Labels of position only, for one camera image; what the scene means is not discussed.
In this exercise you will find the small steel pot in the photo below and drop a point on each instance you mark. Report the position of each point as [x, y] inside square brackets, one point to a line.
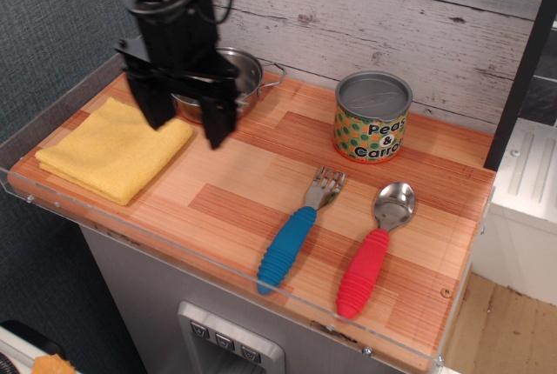
[249, 83]

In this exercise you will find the blue handled fork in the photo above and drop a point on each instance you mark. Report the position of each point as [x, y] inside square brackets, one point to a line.
[284, 248]

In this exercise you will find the white toy sink unit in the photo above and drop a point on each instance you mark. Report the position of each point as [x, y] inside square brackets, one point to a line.
[516, 246]

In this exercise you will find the yellow cloth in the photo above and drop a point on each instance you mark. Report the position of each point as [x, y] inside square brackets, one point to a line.
[114, 152]

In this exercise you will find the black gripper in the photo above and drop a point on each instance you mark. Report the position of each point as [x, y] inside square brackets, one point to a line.
[176, 54]

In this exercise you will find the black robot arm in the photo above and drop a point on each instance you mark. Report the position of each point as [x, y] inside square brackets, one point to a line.
[176, 55]

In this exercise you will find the black vertical post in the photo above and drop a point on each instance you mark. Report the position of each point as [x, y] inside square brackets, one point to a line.
[524, 75]

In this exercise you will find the red handled spoon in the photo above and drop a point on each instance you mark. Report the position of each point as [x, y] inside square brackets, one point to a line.
[393, 207]

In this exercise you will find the clear acrylic guard rail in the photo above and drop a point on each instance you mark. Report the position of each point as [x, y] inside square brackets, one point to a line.
[219, 210]

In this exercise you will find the orange object bottom corner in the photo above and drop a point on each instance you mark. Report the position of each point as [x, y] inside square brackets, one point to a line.
[52, 364]

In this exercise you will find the silver dispenser button panel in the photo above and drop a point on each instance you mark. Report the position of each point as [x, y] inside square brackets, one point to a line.
[216, 345]

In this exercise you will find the grey toy fridge cabinet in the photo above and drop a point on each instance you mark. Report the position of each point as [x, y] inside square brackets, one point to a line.
[148, 289]

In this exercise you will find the peas and carrots can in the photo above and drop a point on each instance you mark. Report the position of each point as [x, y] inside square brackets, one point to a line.
[372, 109]

